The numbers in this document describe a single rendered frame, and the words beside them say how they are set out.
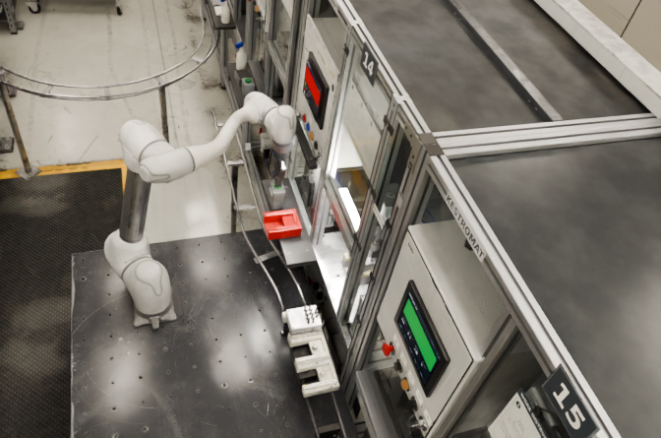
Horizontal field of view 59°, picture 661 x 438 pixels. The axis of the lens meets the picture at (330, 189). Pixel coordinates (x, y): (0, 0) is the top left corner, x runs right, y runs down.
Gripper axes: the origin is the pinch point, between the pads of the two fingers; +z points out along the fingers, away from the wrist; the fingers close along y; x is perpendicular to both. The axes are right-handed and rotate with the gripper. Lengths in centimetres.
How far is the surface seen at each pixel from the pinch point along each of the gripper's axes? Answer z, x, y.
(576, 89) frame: -94, -74, -67
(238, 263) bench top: 38.7, 20.5, -14.9
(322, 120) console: -51, -9, -21
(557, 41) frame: -94, -84, -40
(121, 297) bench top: 39, 75, -24
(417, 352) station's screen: -50, -7, -121
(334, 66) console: -76, -10, -22
